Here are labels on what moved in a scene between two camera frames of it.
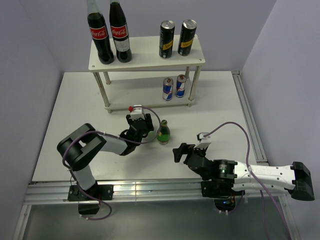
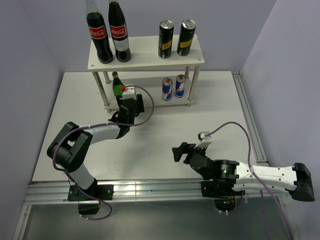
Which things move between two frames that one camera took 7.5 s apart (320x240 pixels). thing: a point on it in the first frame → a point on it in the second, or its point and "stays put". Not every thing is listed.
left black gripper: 149,126 → 139,105
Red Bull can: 167,88 stays put
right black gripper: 186,149 stays put
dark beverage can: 167,32 stays put
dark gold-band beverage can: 188,29 stays put
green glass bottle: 164,137 → 118,87
